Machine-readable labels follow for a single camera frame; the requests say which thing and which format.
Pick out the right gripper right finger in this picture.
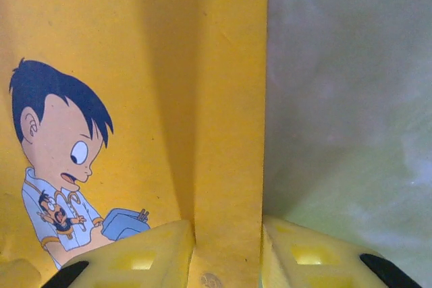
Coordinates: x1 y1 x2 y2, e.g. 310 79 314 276
259 216 423 288

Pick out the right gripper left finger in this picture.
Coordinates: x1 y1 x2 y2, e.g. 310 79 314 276
40 219 196 288

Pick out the yellow book with cartoon boy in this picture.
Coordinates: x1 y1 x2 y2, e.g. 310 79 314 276
0 0 270 288

